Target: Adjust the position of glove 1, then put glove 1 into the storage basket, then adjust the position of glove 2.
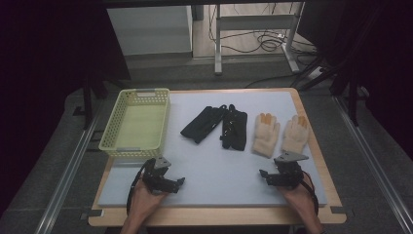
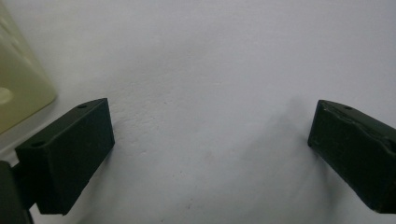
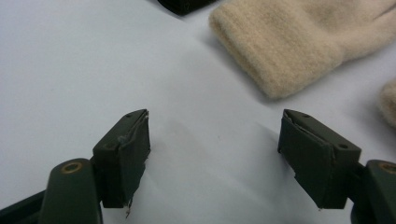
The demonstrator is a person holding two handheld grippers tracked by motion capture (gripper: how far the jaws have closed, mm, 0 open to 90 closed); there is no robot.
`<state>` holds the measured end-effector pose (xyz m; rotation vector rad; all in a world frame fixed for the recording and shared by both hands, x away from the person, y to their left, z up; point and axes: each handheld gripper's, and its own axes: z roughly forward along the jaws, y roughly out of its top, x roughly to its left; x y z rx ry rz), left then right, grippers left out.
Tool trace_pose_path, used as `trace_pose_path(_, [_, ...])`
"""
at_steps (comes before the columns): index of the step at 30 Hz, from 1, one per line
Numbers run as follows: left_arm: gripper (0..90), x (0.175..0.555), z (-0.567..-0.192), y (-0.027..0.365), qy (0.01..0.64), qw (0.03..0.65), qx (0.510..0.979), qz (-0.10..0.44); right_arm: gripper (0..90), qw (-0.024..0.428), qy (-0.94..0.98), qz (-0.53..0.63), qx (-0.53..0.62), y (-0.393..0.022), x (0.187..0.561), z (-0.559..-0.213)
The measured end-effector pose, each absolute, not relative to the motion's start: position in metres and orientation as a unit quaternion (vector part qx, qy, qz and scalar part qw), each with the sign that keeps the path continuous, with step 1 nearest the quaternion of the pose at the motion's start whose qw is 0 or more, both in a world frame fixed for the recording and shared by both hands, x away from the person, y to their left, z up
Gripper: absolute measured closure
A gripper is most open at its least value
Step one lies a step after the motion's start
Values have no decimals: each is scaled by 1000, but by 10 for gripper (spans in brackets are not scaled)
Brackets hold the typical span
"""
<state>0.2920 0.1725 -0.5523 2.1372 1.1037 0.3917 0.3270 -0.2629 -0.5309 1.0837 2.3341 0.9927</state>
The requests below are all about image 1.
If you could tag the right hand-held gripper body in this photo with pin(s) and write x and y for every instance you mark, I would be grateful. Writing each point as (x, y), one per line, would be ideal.
(289, 174)

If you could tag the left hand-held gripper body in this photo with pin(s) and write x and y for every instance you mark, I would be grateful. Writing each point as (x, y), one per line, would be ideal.
(154, 175)

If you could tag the cream glove with orange fingers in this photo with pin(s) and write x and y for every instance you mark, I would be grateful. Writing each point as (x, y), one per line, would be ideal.
(264, 139)
(293, 136)

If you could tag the person's left hand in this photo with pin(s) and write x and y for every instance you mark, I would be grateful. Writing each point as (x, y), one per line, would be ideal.
(144, 203)

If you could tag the person's right hand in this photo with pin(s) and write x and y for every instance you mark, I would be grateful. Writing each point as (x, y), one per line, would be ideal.
(303, 200)

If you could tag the wooden table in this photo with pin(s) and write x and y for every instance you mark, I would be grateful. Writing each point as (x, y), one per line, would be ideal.
(195, 216)

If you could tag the yellow-green plastic basket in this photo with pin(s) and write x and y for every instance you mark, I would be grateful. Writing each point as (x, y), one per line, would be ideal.
(139, 130)

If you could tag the black glove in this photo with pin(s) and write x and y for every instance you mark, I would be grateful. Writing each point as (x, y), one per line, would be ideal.
(201, 125)
(235, 130)

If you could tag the black metal stand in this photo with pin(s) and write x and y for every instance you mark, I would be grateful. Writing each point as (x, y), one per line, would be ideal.
(87, 104)
(353, 104)

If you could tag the white power strip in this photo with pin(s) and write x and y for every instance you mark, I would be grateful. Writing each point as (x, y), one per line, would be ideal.
(315, 73)

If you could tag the white cabinet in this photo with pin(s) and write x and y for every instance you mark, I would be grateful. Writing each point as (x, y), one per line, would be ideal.
(149, 31)

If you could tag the aluminium floor rail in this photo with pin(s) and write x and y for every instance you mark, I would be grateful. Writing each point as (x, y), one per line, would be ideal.
(65, 182)
(373, 169)

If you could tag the grey metal desk frame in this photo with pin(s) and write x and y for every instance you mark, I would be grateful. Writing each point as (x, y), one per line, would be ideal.
(256, 22)

